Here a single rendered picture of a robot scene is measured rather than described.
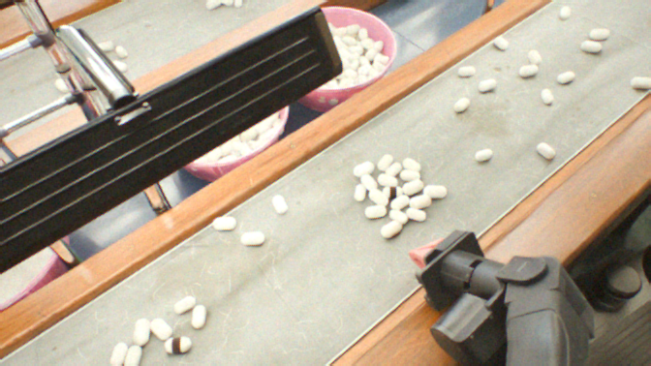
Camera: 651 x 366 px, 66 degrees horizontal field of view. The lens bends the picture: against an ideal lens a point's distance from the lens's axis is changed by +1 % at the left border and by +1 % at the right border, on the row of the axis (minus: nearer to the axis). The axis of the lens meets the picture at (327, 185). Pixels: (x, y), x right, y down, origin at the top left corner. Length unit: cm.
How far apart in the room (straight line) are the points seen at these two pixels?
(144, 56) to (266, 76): 67
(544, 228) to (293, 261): 39
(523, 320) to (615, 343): 62
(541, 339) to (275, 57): 37
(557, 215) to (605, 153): 17
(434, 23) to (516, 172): 52
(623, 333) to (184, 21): 113
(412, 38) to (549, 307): 86
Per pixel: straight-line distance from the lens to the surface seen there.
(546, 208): 86
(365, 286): 76
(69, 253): 84
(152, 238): 83
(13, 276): 94
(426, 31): 128
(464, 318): 59
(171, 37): 121
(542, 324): 51
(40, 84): 121
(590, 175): 93
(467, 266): 65
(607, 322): 114
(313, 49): 56
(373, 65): 107
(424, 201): 83
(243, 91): 52
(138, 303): 81
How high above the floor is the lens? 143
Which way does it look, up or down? 54 degrees down
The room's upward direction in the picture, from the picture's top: 3 degrees counter-clockwise
